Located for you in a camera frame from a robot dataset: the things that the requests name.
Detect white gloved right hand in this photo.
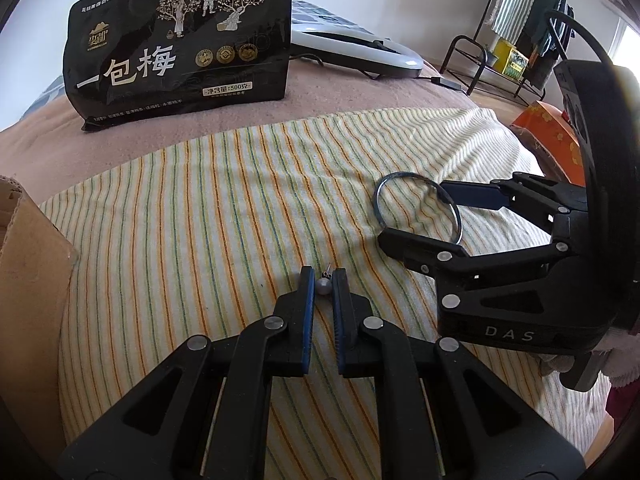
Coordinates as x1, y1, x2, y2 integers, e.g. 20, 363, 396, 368
537, 324, 640, 391

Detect orange patterned box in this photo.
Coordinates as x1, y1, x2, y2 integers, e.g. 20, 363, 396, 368
510, 101, 586, 186

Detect dark hanging clothes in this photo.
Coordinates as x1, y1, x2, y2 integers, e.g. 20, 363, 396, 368
516, 0, 575, 90

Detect brown bed blanket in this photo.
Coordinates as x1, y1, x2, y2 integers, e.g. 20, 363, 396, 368
1, 61, 475, 203

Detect black snack bag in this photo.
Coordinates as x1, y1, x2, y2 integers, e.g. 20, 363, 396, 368
63, 0, 292, 132

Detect dark bangle ring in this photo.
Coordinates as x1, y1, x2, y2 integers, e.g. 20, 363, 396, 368
374, 171, 463, 246

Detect white ring light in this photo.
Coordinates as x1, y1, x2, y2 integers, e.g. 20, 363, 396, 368
291, 24, 424, 79

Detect yellow green box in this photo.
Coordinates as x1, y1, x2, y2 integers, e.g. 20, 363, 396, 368
494, 38, 528, 80

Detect yellow striped cloth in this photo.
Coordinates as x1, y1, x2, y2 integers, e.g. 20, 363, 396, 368
41, 108, 608, 479

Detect open cardboard box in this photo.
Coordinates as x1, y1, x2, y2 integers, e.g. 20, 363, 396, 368
1, 177, 76, 448

